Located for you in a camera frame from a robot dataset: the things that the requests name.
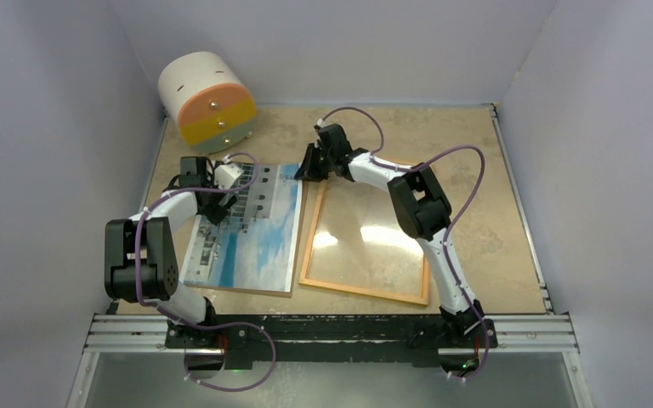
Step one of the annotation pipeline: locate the white orange yellow drawer cabinet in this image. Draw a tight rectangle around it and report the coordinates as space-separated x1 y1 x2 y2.
157 51 257 154

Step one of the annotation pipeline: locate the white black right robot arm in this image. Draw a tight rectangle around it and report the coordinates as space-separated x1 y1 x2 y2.
294 120 484 346

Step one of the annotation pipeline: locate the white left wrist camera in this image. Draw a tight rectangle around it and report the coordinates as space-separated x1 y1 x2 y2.
213 163 243 190

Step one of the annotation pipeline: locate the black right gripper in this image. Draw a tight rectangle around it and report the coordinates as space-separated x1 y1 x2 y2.
295 144 335 183

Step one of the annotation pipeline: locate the building and sky photo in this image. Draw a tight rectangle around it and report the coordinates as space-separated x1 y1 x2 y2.
180 164 303 297

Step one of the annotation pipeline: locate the yellow wooden picture frame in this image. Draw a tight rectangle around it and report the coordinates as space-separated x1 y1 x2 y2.
298 176 430 307

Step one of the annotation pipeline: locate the brown frame backing board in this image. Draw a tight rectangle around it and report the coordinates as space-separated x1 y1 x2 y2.
182 168 309 298

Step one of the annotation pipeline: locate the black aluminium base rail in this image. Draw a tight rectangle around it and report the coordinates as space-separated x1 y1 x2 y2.
85 314 578 375

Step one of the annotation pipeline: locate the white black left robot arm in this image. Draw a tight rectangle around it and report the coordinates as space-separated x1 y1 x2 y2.
104 156 243 348

